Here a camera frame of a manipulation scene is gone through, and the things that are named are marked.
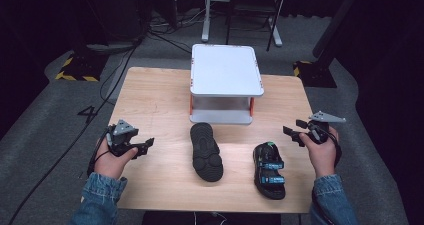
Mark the person's left hand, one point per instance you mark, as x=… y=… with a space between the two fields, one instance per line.
x=111 y=165

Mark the person's right hand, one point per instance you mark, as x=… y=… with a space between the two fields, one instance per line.
x=321 y=156

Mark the black yellow-striped stand base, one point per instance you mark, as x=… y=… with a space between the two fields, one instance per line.
x=83 y=68
x=315 y=75

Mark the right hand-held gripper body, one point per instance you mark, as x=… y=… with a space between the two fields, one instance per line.
x=318 y=131

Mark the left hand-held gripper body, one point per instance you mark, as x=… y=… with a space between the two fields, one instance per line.
x=125 y=140

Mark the black folding chair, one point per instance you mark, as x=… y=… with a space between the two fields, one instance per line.
x=255 y=8

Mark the white two-tier shoe rack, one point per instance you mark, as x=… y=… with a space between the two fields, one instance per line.
x=225 y=70

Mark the black slanted stand pole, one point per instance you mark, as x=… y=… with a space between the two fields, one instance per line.
x=336 y=18

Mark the black sandal with green tab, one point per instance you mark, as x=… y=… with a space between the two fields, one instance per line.
x=268 y=175

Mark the white desk frame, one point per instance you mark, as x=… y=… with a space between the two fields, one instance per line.
x=206 y=25

